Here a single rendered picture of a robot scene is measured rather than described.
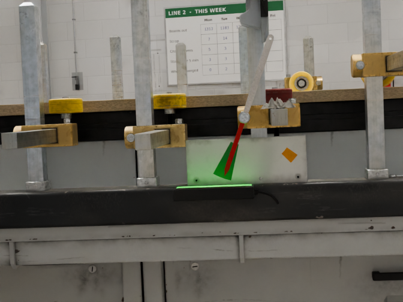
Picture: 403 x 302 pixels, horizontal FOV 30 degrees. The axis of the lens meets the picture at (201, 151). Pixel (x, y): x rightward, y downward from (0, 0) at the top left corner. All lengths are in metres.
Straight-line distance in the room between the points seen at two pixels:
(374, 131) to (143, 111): 0.50
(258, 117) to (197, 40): 7.38
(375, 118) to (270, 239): 0.35
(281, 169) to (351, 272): 0.42
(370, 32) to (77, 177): 0.80
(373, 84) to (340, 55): 7.17
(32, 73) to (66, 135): 0.16
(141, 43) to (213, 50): 7.29
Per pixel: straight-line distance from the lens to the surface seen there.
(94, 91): 9.32
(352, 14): 8.86
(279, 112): 1.36
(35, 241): 1.77
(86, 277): 1.99
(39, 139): 1.57
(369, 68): 1.64
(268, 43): 1.57
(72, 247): 1.74
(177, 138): 1.64
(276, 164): 1.63
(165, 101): 1.75
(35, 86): 1.71
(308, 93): 1.82
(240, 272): 1.93
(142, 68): 1.66
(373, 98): 1.65
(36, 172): 1.72
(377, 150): 1.66
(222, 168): 1.63
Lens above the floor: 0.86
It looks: 3 degrees down
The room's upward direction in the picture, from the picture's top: 3 degrees counter-clockwise
